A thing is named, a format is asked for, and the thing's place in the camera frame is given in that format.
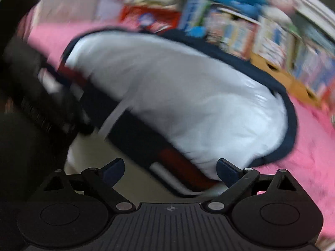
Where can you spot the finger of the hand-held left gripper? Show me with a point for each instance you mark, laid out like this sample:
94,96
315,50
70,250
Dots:
82,128

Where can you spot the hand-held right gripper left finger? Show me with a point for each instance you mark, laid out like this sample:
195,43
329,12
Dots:
113,172

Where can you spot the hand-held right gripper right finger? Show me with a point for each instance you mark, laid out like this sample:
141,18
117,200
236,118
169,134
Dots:
228,172

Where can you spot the navy and white jacket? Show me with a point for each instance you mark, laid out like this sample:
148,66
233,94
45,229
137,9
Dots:
188,96

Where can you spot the pink blanket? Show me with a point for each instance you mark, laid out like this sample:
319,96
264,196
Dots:
308,149

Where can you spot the wooden drawer organizer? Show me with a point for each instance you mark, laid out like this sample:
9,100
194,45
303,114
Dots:
288,81

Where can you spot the red cardboard box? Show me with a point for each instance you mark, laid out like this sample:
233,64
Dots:
151,19

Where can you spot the row of colourful books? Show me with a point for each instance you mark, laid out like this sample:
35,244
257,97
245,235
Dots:
274,39

